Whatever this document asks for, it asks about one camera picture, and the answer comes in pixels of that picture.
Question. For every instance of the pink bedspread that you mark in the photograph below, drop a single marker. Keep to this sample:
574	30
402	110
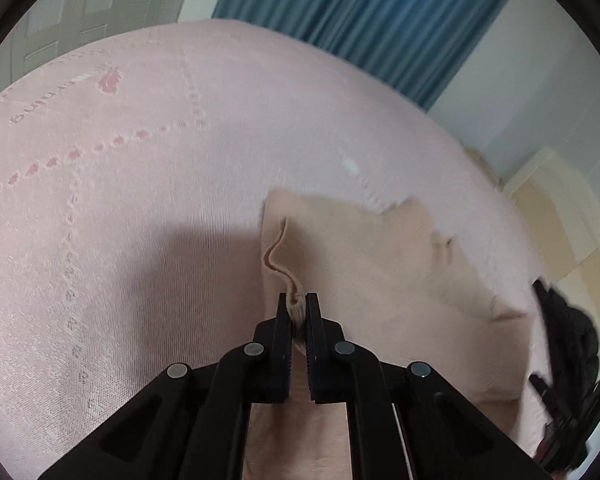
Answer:
133	175

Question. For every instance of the blue curtain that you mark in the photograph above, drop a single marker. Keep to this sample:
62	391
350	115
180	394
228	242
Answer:
414	46

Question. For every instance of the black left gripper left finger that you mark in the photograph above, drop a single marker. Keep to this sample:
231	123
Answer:
189	423

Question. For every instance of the white wardrobe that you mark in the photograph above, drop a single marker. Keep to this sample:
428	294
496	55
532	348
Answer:
52	28

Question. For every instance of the cream wooden headboard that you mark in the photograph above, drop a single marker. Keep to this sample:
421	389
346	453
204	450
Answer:
563	216

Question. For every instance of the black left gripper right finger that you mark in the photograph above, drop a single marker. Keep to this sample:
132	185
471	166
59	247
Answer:
405	422

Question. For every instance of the black jacket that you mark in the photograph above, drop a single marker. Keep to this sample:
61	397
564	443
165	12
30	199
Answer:
572	339

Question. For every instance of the beige knit sweater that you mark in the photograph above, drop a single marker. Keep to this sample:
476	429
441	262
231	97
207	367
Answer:
409	293

